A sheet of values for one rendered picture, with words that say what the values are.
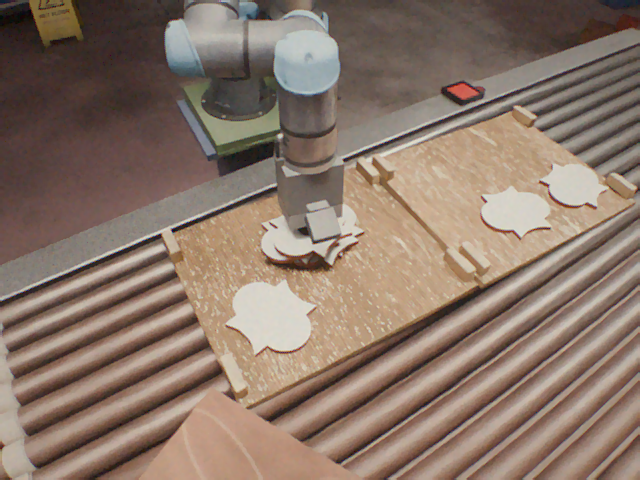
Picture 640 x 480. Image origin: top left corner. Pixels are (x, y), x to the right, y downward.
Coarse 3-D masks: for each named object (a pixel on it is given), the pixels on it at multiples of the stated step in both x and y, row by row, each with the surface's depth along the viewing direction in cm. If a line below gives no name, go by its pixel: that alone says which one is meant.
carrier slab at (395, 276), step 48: (384, 192) 89; (192, 240) 81; (240, 240) 81; (384, 240) 80; (432, 240) 81; (192, 288) 74; (240, 288) 74; (336, 288) 74; (384, 288) 74; (432, 288) 74; (240, 336) 68; (336, 336) 68; (384, 336) 68; (288, 384) 63
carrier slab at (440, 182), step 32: (480, 128) 103; (512, 128) 103; (416, 160) 95; (448, 160) 95; (480, 160) 95; (512, 160) 96; (544, 160) 96; (576, 160) 96; (416, 192) 89; (448, 192) 89; (480, 192) 89; (544, 192) 89; (608, 192) 89; (448, 224) 83; (480, 224) 83; (576, 224) 83; (512, 256) 78
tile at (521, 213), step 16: (512, 192) 87; (528, 192) 87; (496, 208) 84; (512, 208) 84; (528, 208) 84; (544, 208) 84; (496, 224) 82; (512, 224) 82; (528, 224) 82; (544, 224) 82
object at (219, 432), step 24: (216, 408) 50; (240, 408) 50; (192, 432) 48; (216, 432) 48; (240, 432) 48; (264, 432) 48; (168, 456) 46; (192, 456) 46; (216, 456) 46; (240, 456) 47; (264, 456) 47; (288, 456) 47; (312, 456) 47
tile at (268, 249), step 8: (264, 224) 79; (272, 232) 77; (264, 240) 76; (272, 240) 76; (264, 248) 75; (272, 248) 75; (272, 256) 74; (280, 256) 74; (312, 256) 75; (304, 264) 74
